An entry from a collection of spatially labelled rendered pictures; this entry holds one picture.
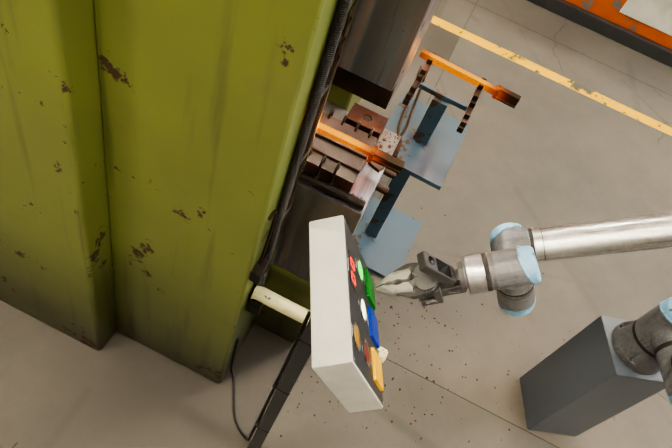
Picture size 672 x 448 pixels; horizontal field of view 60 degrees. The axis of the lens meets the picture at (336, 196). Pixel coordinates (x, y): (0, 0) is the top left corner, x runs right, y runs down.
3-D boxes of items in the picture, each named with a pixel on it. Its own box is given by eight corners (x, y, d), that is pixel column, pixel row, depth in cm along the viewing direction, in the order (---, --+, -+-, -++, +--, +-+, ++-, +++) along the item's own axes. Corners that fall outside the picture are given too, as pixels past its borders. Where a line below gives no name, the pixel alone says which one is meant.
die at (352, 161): (370, 155, 184) (378, 136, 178) (347, 197, 171) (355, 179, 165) (251, 97, 187) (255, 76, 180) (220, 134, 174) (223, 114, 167)
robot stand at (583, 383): (565, 385, 258) (655, 324, 213) (575, 436, 244) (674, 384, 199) (519, 377, 254) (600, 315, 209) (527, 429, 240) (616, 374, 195)
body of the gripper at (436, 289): (419, 307, 143) (469, 299, 141) (413, 291, 136) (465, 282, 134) (415, 280, 148) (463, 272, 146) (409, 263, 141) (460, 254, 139)
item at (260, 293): (385, 353, 179) (390, 346, 175) (379, 368, 176) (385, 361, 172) (257, 288, 182) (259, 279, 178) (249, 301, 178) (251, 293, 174)
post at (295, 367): (262, 443, 211) (337, 302, 130) (257, 454, 209) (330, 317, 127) (252, 438, 211) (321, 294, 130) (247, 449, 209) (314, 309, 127)
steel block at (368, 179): (363, 214, 227) (401, 135, 193) (325, 290, 202) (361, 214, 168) (234, 151, 230) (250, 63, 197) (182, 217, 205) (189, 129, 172)
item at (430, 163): (467, 129, 245) (469, 125, 243) (439, 190, 219) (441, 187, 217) (402, 96, 247) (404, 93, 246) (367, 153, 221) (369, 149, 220)
